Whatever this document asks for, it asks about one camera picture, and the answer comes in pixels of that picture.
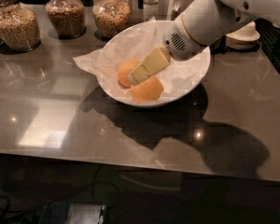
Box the right cereal glass jar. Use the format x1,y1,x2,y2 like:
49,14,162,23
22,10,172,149
92,0,131,39

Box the white gripper with vent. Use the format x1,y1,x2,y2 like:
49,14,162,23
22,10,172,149
128,14,207,86

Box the right stack paper bowls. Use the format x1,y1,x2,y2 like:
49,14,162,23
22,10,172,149
225,21,260,49

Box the grey box under table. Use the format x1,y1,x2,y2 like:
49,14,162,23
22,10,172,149
65,203,105,224

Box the small clear glass bottle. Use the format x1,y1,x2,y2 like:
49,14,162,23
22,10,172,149
143,0,159,21

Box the middle grain glass jar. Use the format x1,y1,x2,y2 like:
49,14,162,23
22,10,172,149
45,0,85,38

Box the orange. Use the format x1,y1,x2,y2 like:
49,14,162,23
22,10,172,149
131,77,163,103
118,59,140,88

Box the large left grain jar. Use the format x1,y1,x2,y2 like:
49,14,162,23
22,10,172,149
0,0,41,51

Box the white paper liner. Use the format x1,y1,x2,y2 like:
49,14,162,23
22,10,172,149
73,16,210,104

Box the white ceramic bowl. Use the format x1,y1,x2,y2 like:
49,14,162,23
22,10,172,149
97,20,211,108

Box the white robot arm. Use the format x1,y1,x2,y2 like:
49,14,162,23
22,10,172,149
163,0,280,61

